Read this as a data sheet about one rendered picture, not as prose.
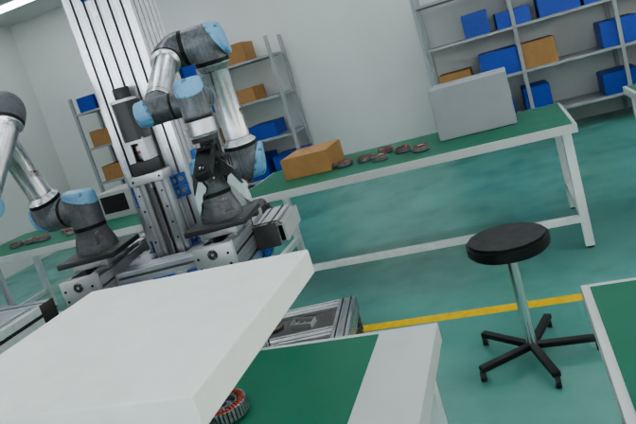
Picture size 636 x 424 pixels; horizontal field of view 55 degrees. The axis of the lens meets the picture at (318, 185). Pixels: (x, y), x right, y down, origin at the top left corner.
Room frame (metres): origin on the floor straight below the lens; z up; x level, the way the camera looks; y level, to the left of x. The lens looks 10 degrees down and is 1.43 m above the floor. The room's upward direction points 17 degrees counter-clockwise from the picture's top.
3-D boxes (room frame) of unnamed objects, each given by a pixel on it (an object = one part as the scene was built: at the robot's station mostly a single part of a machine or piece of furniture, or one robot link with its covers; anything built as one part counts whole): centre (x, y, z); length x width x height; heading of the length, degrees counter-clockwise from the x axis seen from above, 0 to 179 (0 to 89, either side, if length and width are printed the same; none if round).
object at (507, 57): (7.02, -2.40, 0.92); 0.42 x 0.42 x 0.29; 72
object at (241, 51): (8.04, 0.52, 1.90); 0.40 x 0.36 x 0.24; 162
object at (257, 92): (8.06, 0.57, 1.37); 0.42 x 0.40 x 0.18; 71
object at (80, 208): (2.21, 0.85, 1.20); 0.13 x 0.12 x 0.14; 69
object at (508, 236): (2.41, -0.71, 0.28); 0.54 x 0.49 x 0.56; 161
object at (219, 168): (1.61, 0.25, 1.29); 0.09 x 0.08 x 0.12; 169
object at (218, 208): (2.11, 0.35, 1.09); 0.15 x 0.15 x 0.10
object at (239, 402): (1.28, 0.35, 0.77); 0.11 x 0.11 x 0.04
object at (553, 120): (4.09, -0.58, 0.38); 2.20 x 0.90 x 0.75; 71
